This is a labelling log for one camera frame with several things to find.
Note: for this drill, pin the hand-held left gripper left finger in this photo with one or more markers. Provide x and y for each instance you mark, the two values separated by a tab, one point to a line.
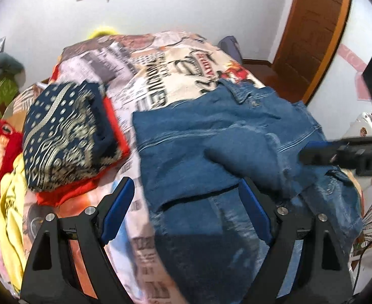
118	209

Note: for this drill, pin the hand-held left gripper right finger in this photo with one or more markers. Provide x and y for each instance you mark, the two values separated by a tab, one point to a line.
255	210

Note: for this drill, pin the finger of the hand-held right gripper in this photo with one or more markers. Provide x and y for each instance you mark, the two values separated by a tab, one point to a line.
322	153

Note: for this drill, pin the blue denim jeans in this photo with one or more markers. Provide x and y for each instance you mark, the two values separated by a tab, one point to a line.
189	139

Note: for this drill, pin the white object with stickers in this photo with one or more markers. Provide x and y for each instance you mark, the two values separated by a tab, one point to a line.
361	126

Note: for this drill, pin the red folded garment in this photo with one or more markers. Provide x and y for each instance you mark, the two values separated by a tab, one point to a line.
69	193

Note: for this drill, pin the white cabinet with pink print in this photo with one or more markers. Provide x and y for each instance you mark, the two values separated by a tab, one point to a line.
360	31

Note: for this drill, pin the brown wooden door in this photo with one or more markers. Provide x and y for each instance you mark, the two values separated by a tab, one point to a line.
312	22

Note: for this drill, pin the navy patterned folded sweater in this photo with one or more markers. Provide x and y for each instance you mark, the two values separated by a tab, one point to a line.
62	133

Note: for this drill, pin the yellow cloth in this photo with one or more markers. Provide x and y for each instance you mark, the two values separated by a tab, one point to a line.
12	202

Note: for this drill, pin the grey blue cushion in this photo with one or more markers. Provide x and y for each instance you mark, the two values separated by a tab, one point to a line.
232	46

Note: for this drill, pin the newspaper print blanket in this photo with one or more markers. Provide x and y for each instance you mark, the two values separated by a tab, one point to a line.
160	69

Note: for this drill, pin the yellow plush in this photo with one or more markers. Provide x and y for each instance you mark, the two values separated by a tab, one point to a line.
103	32

